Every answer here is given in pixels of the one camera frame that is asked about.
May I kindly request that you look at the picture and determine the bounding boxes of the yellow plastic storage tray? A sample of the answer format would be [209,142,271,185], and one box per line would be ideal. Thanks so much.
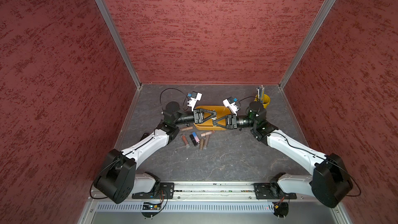
[194,106,231,131]

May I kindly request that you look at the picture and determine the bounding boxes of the yellow pen cup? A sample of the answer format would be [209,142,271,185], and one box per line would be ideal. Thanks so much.
[255,94,271,108]

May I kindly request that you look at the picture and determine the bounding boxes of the aluminium corner post left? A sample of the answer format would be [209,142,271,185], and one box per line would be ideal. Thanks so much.
[95,0,142,90]

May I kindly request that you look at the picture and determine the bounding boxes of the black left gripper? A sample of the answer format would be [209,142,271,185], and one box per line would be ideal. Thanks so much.
[174,107,216,125]

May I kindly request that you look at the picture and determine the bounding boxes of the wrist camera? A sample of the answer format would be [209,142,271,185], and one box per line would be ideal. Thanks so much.
[223,97,239,115]
[187,91,202,111]

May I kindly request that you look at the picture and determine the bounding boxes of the blue pink gradient lipstick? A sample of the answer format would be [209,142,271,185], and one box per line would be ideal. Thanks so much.
[192,132,200,143]

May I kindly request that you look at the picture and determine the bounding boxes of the brown clear lip gloss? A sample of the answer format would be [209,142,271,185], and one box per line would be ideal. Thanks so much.
[181,134,190,148]

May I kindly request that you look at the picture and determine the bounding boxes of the aluminium front rail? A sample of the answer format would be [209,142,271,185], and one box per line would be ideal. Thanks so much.
[89,174,339,208]

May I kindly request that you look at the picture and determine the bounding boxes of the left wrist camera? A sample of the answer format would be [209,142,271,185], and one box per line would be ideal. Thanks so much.
[187,91,202,111]

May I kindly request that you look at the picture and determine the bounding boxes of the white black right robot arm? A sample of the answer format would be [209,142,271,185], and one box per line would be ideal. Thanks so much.
[212,101,353,208]

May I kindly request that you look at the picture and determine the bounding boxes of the beige lipstick tube near tray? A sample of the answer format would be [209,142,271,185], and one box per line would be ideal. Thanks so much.
[180,126,194,132]

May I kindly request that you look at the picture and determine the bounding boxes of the vented metal panel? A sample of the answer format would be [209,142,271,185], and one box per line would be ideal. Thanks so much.
[95,201,274,214]

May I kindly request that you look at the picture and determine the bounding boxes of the pens in cup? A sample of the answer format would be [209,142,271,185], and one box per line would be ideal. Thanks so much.
[257,85,264,104]

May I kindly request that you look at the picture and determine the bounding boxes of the aluminium corner post right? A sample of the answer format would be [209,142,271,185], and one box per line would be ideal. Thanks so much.
[279,0,336,90]

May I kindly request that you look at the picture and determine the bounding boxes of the aluminium corner post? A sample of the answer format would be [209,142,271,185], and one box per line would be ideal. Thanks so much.
[95,0,142,90]
[279,0,336,90]

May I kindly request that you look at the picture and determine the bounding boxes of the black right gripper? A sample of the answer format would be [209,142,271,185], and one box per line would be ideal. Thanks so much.
[214,113,257,129]

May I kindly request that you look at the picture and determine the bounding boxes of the silver pink lipstick tube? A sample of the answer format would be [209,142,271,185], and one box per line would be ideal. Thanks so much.
[204,135,210,148]

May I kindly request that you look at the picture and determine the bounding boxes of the gold lipstick tube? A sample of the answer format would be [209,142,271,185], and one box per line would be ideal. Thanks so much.
[200,139,205,150]

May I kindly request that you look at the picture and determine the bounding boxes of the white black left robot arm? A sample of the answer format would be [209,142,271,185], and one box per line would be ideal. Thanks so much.
[92,102,218,204]

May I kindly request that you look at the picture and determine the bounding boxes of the pink nude lip gloss tube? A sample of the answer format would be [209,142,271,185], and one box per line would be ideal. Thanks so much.
[201,130,215,137]

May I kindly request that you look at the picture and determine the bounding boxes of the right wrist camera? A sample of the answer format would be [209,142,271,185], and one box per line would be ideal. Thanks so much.
[223,97,239,115]

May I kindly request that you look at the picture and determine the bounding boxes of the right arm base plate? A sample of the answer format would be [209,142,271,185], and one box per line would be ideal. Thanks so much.
[253,183,297,201]

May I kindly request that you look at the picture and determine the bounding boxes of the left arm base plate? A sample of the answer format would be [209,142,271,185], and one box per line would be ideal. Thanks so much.
[131,181,175,200]

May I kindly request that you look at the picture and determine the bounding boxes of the black lipstick beside gradient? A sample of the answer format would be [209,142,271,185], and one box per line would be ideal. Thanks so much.
[190,134,198,146]

